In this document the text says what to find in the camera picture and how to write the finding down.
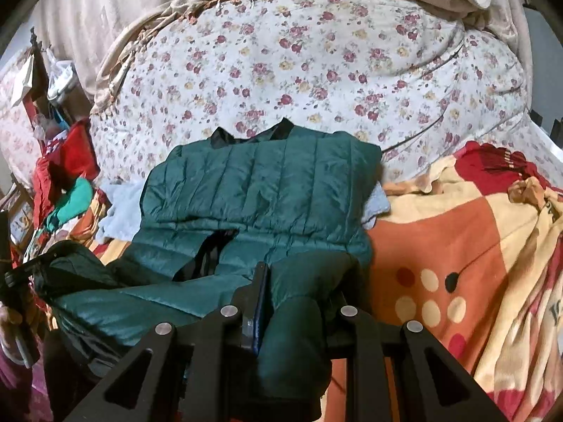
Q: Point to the dark green quilted jacket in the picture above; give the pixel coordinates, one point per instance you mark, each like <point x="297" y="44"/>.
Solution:
<point x="289" y="198"/>

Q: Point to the purple floral cloth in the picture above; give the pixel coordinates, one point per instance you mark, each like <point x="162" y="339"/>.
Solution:
<point x="20" y="401"/>

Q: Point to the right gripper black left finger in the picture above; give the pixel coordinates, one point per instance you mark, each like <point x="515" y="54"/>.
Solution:
<point x="206" y="371"/>

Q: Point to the person's left hand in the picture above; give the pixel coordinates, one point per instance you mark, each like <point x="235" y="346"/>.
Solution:
<point x="10" y="322"/>

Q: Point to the white floral quilt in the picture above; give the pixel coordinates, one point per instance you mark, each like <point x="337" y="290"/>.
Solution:
<point x="388" y="72"/>

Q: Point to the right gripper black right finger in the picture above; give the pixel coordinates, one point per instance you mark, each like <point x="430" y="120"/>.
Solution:
<point x="383" y="372"/>

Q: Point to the bright green garment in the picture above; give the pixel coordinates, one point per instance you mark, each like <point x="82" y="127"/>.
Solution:
<point x="71" y="204"/>

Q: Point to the red garment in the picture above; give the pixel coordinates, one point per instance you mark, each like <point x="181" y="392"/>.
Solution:
<point x="56" y="172"/>

